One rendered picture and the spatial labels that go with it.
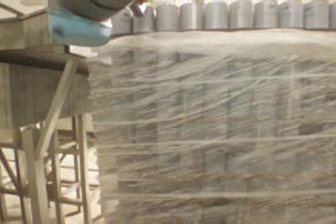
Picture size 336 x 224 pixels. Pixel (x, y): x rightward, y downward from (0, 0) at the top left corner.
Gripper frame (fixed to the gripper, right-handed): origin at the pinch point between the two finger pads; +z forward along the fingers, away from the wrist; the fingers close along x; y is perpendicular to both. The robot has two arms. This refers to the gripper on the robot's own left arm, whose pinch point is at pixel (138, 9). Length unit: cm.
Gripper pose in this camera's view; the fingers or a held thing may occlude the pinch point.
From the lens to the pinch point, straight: 54.0
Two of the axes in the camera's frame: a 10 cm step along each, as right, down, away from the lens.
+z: 1.3, -1.1, 9.9
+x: 9.9, 0.0, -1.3
